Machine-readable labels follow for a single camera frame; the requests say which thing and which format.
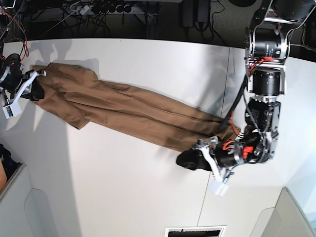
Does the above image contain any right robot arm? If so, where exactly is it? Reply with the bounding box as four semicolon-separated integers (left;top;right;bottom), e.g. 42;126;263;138
0;0;46;105

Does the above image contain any left grey chair back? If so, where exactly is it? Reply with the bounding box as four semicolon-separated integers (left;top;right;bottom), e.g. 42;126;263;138
0;164;59;237

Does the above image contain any white power strip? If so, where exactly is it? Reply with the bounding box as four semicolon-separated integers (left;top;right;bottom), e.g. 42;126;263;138
70;5;93;16

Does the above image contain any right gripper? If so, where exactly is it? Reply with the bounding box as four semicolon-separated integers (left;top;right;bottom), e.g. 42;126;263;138
0;54;46;105

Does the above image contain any aluminium table frame post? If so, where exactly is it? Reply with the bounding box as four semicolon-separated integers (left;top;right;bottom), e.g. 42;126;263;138
145;13;158;40

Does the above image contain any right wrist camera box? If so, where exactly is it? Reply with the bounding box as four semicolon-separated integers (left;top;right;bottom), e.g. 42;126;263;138
2;103;21;119

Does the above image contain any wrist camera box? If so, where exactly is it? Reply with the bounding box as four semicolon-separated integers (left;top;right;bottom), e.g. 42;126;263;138
2;103;21;119
209;181;229;196

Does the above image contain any right grey chair back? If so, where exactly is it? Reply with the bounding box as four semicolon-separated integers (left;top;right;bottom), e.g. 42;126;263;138
251;188;316;237

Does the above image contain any black power adapter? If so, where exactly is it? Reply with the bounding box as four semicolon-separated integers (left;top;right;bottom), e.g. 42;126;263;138
179;0;210;32

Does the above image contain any brown t-shirt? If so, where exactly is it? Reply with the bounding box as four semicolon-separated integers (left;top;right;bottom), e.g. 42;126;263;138
33;63;236;152

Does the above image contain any white framed floor vent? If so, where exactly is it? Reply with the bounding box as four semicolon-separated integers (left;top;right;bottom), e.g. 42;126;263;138
164;226;227;237

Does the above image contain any grey chair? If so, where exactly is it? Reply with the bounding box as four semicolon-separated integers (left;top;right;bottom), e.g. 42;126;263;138
251;188;316;237
0;164;59;237

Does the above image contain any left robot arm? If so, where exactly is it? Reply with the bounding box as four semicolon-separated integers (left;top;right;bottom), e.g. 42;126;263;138
176;0;316;184

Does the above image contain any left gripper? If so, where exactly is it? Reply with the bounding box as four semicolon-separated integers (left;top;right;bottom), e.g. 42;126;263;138
176;137;244;184

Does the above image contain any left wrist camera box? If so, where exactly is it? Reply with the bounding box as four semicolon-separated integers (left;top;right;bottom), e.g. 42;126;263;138
209;181;229;196

